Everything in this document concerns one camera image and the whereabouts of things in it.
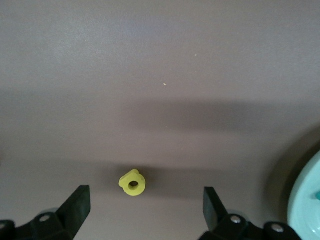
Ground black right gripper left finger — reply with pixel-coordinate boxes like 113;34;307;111
0;185;91;240

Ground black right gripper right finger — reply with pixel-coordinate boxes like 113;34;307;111
199;186;300;240

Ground yellow foam letter a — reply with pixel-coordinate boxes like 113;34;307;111
118;168;146;197

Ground green plate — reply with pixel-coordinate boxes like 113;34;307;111
287;152;320;240

